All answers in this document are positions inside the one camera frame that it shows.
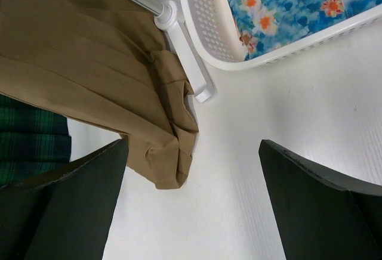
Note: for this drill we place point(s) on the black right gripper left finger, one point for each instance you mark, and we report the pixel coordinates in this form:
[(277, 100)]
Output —
[(64, 213)]

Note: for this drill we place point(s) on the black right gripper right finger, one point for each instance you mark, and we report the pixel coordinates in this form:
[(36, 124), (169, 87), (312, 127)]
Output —
[(320, 213)]

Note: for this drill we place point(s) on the blue floral skirt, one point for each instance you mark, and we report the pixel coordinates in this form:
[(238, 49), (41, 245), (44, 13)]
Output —
[(266, 25)]

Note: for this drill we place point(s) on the dark green plaid skirt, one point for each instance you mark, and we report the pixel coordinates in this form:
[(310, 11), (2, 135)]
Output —
[(33, 140)]

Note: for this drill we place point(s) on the tan khaki skirt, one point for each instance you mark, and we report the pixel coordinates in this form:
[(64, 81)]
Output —
[(104, 63)]

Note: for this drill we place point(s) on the white metal clothes rack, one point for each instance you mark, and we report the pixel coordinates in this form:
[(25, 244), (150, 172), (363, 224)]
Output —
[(169, 18)]

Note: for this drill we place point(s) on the white perforated plastic basket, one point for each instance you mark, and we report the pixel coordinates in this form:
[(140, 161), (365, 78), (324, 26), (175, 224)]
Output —
[(216, 37)]

